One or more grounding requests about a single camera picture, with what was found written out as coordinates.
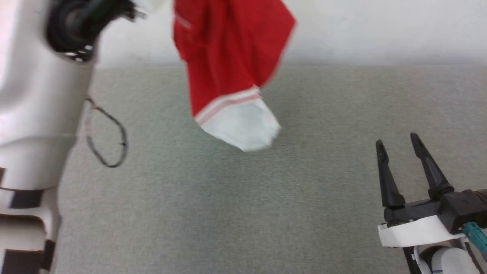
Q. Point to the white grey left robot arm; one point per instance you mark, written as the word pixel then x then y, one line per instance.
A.
pixel 34 106

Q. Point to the red white jersey garment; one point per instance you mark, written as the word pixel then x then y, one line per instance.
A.
pixel 228 49

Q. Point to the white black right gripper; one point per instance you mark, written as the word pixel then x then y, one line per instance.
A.
pixel 414 230

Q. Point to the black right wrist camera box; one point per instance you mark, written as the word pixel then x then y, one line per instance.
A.
pixel 466 207

